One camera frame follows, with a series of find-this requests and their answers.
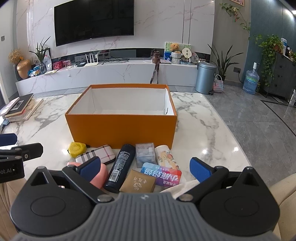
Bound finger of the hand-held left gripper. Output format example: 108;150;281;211
0;133;18;146
0;143;44;162

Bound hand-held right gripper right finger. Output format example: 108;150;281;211
178;157;261;202

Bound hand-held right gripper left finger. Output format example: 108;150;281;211
30;156;114;204

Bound pink bottle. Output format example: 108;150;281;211
67;161;109;189

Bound plaid zip case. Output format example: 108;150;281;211
75;145;116;165

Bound orange cardboard box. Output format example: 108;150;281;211
65;84;177;150

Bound brown square box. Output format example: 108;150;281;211
120;169;157;193

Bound clear plastic box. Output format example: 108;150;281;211
135;143;156;168

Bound yellow tape measure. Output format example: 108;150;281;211
69;142;91;159

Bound white tissue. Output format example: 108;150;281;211
161;179;202;200

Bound dark blue bottle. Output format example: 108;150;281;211
103;144;136;193

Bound pink cover book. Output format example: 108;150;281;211
0;97;20;117

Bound white floral jar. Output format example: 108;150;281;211
154;145;180;171

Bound colourful flat card box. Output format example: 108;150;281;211
140;162;183;187

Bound gold vase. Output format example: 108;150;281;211
16;59;32;79

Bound dried yellow flowers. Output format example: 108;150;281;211
8;49;24;65

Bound clear plastic water bottle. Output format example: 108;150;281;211
43;55;53;71

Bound woven pastel handbag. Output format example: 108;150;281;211
212;74;225;93

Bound green plant in glass vase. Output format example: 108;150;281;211
29;36;52;75

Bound beige chair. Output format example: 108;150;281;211
269;173;296;241

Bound grey pedal trash can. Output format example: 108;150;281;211
194;61;218;95

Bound blue water jug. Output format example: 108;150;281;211
243;62;260;95

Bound white router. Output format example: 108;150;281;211
83;52;100;68

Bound tall leafy floor plant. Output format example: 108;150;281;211
208;44;240;82

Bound teddy bear picture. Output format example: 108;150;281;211
164;42;192;65

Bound grey drawer cabinet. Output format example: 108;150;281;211
260;49;296;103

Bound trailing pothos plant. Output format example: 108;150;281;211
254;34;283;87

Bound hanging vine plant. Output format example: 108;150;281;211
219;2;252;39

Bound brown camera bag with strap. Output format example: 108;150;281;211
149;49;161;84

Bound black wall television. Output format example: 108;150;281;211
54;0;135;47

